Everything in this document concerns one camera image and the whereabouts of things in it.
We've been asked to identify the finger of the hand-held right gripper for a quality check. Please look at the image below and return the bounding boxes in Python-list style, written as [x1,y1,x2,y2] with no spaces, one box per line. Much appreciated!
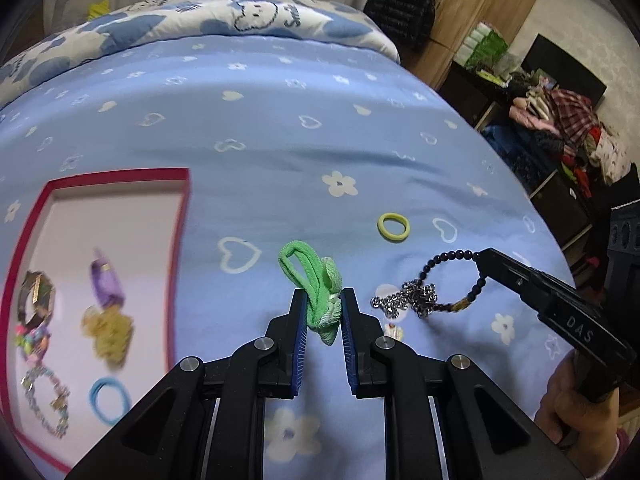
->
[487,271,549,314]
[477,247,544,287]

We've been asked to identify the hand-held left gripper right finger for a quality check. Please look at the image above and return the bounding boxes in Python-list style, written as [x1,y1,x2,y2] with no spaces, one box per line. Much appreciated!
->
[340,287,571,480]

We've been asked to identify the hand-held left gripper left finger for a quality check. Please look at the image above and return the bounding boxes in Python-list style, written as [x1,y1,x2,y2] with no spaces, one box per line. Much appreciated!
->
[65,289,310,480]

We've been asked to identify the green bow hair tie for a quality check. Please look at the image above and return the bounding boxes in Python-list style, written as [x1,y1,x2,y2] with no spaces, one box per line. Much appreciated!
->
[277,241,346,347]

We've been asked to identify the black bead bracelet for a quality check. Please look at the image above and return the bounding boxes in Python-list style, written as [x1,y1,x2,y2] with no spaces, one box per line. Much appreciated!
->
[414,249,488,317]

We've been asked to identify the silver chain bracelet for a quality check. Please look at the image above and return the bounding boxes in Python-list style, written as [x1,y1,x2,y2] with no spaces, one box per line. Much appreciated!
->
[370,280,441,320]

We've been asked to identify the red shallow box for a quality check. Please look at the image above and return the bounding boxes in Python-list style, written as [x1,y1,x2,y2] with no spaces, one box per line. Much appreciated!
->
[0,167,192,476]

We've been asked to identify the yellow scrunchie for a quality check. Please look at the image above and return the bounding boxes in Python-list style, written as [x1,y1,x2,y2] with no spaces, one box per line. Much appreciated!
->
[81,305,135,366]

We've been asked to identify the purple hair clip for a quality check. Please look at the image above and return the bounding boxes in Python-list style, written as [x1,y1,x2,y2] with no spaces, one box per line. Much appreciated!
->
[89,247,126,311]

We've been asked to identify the blue hair tie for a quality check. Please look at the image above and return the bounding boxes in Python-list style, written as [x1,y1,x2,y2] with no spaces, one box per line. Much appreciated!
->
[89,377,132,423]

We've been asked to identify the gold bangle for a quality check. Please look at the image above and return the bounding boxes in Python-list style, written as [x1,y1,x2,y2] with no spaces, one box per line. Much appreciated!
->
[16,270,57,333]

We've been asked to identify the colourful bead bracelet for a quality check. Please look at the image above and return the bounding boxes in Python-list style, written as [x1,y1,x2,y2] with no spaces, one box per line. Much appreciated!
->
[14,324,53,361]

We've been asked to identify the person's right forearm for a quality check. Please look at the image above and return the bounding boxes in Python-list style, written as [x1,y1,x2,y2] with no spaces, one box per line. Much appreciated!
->
[582,427,640,480]

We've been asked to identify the person's right hand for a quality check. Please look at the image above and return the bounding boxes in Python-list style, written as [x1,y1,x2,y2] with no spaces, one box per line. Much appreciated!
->
[532,347,623,451]

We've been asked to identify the dark blue plastic crate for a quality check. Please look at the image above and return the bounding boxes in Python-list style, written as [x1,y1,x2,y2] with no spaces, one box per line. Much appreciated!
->
[607,205,640,291]

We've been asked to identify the pile of clothes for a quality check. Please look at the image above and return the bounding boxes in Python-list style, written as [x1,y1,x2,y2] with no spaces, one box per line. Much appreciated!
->
[510,72,631,186]

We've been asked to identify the dark cabinet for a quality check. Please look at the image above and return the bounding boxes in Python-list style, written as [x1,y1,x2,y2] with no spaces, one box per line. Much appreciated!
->
[440,62,601,271]

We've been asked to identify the blue floral bed sheet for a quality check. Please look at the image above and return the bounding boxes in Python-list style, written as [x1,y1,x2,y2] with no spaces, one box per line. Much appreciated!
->
[0,35,576,480]

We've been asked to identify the black television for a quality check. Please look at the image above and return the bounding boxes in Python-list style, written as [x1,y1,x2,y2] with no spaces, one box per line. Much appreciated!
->
[521,34,608,108]

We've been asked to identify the stack of tissue packs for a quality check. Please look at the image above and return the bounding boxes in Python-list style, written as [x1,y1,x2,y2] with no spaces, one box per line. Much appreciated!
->
[457,21,508,68]

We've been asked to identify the blue cloud patterned pillow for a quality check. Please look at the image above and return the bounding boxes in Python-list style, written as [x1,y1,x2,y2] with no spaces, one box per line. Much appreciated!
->
[0,0,401,111]

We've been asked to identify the yellow hair tie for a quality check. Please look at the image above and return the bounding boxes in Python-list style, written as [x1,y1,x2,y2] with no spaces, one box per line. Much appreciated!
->
[377,212,412,242]

